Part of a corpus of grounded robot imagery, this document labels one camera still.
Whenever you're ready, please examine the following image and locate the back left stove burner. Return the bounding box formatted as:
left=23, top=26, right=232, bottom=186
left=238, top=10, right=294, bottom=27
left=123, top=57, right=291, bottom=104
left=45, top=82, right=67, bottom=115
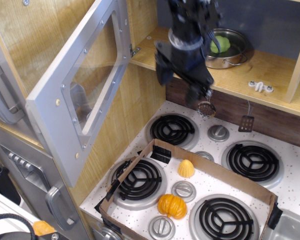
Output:
left=145, top=113, right=200, bottom=151

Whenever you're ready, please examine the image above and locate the metal door hinge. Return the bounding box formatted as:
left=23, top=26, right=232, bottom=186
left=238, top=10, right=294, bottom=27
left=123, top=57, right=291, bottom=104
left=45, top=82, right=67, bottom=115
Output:
left=129, top=44, right=141, bottom=57

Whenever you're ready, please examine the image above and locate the stove burner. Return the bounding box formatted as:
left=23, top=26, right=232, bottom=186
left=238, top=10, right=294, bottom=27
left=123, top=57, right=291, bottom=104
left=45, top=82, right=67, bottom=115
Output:
left=188, top=194, right=260, bottom=240
left=145, top=113, right=200, bottom=151
left=113, top=157, right=167, bottom=211
left=220, top=140, right=284, bottom=189

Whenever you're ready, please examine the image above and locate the black cable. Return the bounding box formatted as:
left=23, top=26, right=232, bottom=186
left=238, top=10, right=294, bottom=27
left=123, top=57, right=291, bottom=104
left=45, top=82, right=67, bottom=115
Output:
left=0, top=213, right=36, bottom=240

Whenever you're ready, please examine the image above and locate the center silver stove knob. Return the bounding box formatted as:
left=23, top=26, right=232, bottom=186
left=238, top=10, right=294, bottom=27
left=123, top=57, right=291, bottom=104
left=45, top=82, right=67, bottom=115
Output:
left=171, top=180, right=197, bottom=203

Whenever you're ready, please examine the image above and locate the lower silver fridge handle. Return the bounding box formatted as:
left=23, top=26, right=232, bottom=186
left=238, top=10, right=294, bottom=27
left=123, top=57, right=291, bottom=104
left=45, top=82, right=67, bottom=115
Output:
left=45, top=186, right=75, bottom=231

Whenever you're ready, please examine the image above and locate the front left stove burner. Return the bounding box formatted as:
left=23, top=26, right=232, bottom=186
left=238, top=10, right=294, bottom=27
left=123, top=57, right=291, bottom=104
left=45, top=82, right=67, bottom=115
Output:
left=113, top=157, right=167, bottom=211

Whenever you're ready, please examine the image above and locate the white plastic door latch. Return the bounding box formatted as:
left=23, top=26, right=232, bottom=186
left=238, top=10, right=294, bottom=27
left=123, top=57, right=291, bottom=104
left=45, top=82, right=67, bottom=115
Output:
left=248, top=81, right=274, bottom=93

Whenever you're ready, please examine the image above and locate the silver ice dispenser panel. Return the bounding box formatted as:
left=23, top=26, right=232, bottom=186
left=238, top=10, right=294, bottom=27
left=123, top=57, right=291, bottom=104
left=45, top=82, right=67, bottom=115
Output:
left=0, top=145, right=51, bottom=193

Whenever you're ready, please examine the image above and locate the cardboard fence with black tape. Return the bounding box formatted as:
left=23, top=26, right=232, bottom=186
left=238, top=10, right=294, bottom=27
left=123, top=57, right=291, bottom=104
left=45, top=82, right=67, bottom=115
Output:
left=94, top=140, right=279, bottom=240

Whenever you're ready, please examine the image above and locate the steel pot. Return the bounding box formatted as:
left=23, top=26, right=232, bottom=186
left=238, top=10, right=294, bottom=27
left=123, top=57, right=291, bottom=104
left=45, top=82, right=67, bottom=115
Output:
left=205, top=28, right=248, bottom=69

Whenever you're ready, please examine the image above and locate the back right stove burner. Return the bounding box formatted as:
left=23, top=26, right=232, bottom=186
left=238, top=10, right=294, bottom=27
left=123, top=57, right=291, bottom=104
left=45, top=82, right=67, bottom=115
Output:
left=220, top=140, right=284, bottom=189

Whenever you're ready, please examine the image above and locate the hanging small metal spatula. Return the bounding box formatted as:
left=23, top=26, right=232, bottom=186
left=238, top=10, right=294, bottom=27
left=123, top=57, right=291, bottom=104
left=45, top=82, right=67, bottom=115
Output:
left=238, top=115, right=255, bottom=133

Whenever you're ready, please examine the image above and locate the orange toy pumpkin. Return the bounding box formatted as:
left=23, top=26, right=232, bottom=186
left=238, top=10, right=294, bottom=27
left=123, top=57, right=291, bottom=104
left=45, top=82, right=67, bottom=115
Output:
left=157, top=194, right=188, bottom=220

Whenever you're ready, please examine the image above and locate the green toy vegetable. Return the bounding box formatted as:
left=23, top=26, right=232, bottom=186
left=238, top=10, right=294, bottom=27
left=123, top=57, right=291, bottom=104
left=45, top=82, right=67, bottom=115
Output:
left=210, top=35, right=231, bottom=54

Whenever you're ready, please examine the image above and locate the back silver stove knob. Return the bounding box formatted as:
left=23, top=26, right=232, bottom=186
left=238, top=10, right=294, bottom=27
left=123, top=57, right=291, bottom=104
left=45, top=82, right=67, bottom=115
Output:
left=207, top=125, right=230, bottom=142

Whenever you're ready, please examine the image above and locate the orange toy on floor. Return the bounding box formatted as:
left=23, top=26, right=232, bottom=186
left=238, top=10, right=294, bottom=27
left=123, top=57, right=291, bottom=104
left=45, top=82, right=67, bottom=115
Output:
left=32, top=220, right=56, bottom=236

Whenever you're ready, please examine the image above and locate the grey wall phone holder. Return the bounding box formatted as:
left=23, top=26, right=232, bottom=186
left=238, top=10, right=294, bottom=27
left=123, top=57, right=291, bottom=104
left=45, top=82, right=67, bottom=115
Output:
left=69, top=82, right=92, bottom=122

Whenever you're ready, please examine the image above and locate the front right stove burner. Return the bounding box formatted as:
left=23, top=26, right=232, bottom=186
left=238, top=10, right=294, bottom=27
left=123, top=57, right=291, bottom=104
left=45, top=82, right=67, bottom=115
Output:
left=188, top=194, right=260, bottom=240

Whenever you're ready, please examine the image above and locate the silver sink basin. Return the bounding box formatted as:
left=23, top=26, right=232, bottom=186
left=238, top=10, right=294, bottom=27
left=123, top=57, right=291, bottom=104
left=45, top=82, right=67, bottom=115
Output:
left=261, top=209, right=300, bottom=240

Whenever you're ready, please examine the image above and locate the yellow toy corn piece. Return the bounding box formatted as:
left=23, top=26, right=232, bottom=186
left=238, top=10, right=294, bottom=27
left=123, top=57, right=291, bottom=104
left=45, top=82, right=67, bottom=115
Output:
left=177, top=159, right=195, bottom=178

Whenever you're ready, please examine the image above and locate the silver microwave door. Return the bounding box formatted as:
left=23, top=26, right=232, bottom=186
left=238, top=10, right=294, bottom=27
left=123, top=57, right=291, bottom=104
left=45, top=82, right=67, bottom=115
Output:
left=26, top=0, right=131, bottom=187

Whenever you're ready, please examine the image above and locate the silver stove knob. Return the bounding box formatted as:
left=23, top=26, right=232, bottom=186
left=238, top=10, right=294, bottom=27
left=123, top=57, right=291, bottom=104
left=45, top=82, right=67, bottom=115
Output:
left=148, top=216, right=176, bottom=240
left=171, top=180, right=197, bottom=203
left=207, top=125, right=230, bottom=142
left=195, top=151, right=215, bottom=162

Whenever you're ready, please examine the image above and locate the hanging round metal strainer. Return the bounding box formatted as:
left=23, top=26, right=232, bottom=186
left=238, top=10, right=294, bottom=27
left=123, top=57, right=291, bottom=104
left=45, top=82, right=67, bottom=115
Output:
left=197, top=101, right=216, bottom=119

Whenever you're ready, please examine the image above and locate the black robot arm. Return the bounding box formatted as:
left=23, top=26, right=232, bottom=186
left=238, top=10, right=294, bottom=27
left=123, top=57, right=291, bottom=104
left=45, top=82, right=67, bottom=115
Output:
left=154, top=0, right=221, bottom=107

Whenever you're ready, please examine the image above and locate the silver oven knob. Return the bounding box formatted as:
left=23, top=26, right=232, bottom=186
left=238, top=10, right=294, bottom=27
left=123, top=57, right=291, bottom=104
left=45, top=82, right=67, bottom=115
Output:
left=101, top=226, right=122, bottom=240

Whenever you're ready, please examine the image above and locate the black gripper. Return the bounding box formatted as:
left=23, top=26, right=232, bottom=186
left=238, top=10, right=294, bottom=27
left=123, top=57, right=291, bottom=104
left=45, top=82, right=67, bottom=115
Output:
left=154, top=27, right=214, bottom=107

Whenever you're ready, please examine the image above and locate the middle silver stove knob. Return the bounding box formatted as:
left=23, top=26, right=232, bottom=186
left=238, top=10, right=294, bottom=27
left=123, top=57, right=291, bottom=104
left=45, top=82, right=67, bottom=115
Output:
left=195, top=151, right=215, bottom=162

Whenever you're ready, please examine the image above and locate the front silver stove knob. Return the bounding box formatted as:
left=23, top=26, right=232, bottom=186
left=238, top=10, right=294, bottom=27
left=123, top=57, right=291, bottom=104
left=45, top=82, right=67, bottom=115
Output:
left=148, top=216, right=176, bottom=240

